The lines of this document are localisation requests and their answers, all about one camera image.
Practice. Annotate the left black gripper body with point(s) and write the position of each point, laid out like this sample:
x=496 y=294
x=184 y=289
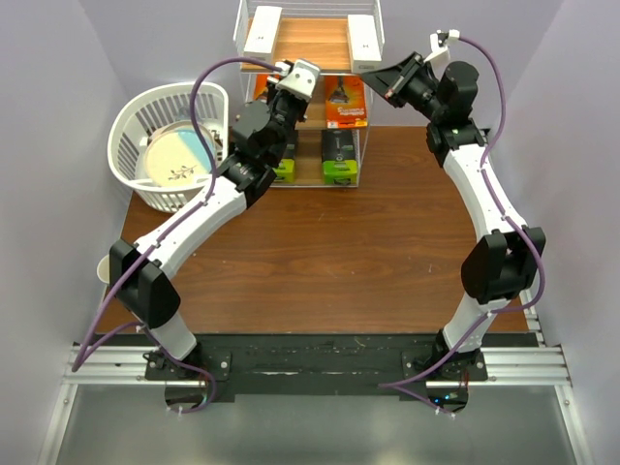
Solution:
x=287 y=111

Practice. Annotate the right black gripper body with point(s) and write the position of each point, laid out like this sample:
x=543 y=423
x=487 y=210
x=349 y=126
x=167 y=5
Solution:
x=418 y=92

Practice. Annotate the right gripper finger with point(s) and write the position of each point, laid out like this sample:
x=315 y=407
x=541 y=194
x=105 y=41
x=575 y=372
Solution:
x=414 y=63
x=385 y=82

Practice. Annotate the orange Gillette razor pack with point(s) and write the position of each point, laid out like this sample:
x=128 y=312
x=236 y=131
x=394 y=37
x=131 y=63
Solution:
x=345 y=105
x=264 y=84

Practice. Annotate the white Harry's box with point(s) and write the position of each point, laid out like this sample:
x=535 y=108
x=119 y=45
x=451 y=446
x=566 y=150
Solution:
x=363 y=44

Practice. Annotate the green black razor box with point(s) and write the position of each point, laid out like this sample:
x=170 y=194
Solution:
x=339 y=157
x=285 y=171

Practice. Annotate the grey Harry's box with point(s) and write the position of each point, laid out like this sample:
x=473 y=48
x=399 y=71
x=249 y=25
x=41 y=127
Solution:
x=263 y=32

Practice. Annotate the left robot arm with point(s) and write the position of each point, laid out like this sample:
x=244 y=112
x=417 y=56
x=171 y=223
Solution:
x=140 y=273

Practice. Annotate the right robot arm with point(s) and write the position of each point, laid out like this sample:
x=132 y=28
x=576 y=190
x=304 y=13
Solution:
x=507 y=258

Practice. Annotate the cream and blue plate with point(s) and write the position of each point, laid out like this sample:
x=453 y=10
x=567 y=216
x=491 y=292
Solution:
x=176 y=158

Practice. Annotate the cream paper cup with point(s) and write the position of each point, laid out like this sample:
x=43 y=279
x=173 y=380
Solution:
x=102 y=269

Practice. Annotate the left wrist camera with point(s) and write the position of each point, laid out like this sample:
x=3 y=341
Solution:
x=299 y=78

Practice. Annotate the white wire wooden shelf unit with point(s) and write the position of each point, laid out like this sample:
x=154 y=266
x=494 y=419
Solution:
x=317 y=32

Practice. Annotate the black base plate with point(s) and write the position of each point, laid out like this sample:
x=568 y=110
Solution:
x=291 y=364

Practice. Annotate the aluminium rail frame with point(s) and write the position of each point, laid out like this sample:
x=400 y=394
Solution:
x=379 y=259

